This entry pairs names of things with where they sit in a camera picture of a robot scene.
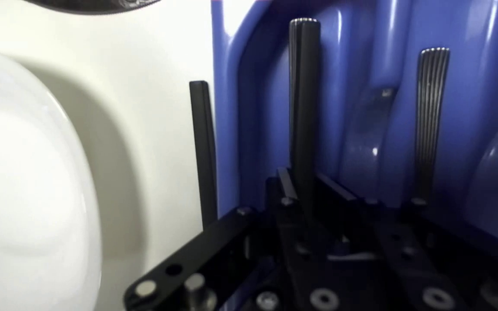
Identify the white shallow bowl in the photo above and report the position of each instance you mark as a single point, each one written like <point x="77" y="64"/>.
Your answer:
<point x="51" y="251"/>

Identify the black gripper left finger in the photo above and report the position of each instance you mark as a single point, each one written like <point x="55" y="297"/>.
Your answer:
<point x="293" y="223"/>

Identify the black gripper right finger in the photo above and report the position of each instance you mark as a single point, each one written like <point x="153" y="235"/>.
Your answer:
<point x="342" y="211"/>

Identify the black handled spoon in tray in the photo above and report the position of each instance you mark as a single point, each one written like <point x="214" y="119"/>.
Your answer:
<point x="432" y="80"/>

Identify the blue cutlery tray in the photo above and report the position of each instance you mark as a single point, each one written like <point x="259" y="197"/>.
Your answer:
<point x="368" y="109"/>

